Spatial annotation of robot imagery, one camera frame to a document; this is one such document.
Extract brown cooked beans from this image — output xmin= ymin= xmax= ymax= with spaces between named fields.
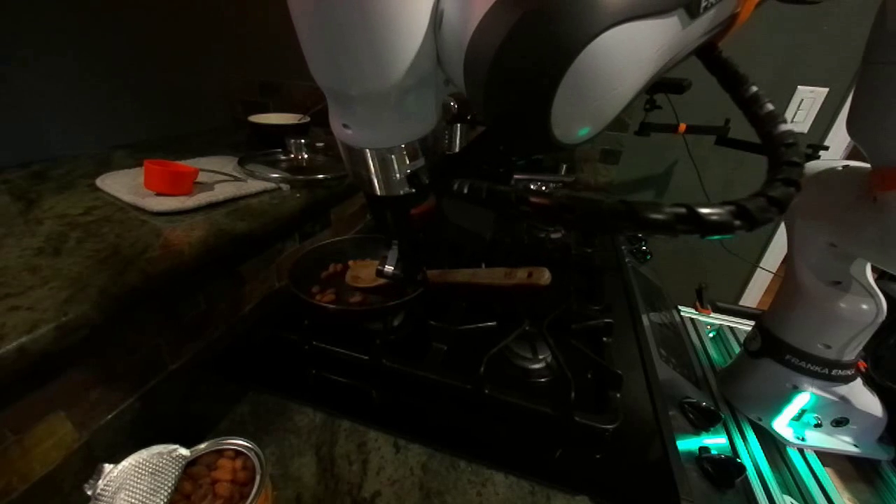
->
xmin=304 ymin=260 xmax=415 ymax=312

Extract black stove top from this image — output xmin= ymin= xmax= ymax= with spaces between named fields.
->
xmin=268 ymin=200 xmax=712 ymax=504

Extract white cutting board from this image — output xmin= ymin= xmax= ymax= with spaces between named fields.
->
xmin=93 ymin=152 xmax=283 ymax=218

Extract black frying pan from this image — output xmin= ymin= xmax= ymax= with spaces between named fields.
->
xmin=285 ymin=236 xmax=432 ymax=317

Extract dark bowl with white inside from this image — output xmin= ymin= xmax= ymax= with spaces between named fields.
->
xmin=243 ymin=109 xmax=317 ymax=152

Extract glass pot lid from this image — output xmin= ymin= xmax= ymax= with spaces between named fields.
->
xmin=236 ymin=138 xmax=349 ymax=184

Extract metal robot mounting frame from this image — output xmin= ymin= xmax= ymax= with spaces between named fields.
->
xmin=642 ymin=296 xmax=896 ymax=504

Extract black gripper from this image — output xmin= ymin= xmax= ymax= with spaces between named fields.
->
xmin=369 ymin=190 xmax=434 ymax=282

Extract black stove knob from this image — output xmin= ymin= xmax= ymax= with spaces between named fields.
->
xmin=698 ymin=445 xmax=751 ymax=492
xmin=678 ymin=394 xmax=723 ymax=431

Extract wooden spoon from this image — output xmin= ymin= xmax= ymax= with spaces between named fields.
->
xmin=341 ymin=257 xmax=553 ymax=292

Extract canned brown beans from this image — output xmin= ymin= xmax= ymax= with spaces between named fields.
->
xmin=175 ymin=448 xmax=259 ymax=504

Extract black camera stand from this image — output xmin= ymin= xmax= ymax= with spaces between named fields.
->
xmin=632 ymin=72 xmax=824 ymax=162

